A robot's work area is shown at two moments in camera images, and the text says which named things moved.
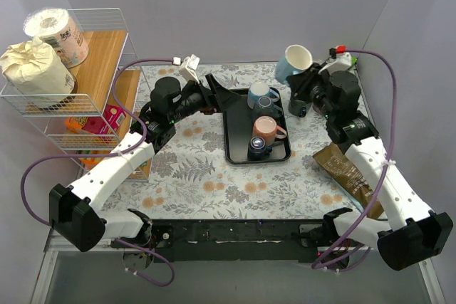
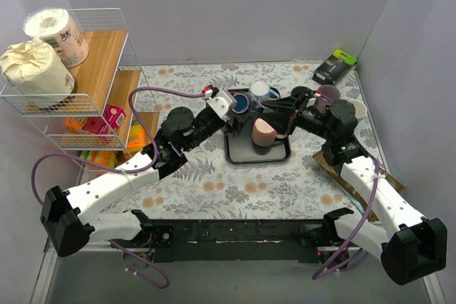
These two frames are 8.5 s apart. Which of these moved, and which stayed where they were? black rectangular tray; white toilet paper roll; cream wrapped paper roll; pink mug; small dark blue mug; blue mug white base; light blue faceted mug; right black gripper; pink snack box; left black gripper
Moved: right black gripper; left black gripper; light blue faceted mug; small dark blue mug
Stayed: blue mug white base; white toilet paper roll; pink snack box; cream wrapped paper roll; pink mug; black rectangular tray
